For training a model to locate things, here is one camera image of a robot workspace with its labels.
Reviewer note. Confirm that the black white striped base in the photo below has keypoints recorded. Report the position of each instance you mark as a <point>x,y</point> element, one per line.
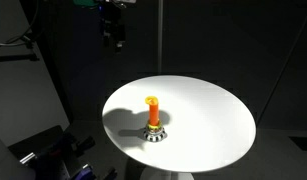
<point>154,136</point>

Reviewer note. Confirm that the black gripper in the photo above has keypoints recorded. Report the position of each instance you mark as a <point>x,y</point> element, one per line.
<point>111,27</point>

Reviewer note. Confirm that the round orange disc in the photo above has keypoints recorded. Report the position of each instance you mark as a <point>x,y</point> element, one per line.
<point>151,100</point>

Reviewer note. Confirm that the round white table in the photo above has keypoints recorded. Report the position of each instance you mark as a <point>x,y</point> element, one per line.
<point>207,127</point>

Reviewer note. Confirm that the white table pedestal base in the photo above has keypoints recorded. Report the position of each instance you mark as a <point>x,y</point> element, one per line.
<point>150,173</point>

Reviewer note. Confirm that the orange cylinder block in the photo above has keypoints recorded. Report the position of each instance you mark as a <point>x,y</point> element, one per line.
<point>153,114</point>

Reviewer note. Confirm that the black purple camera rig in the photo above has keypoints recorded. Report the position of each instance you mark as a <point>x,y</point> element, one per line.
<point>59,161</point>

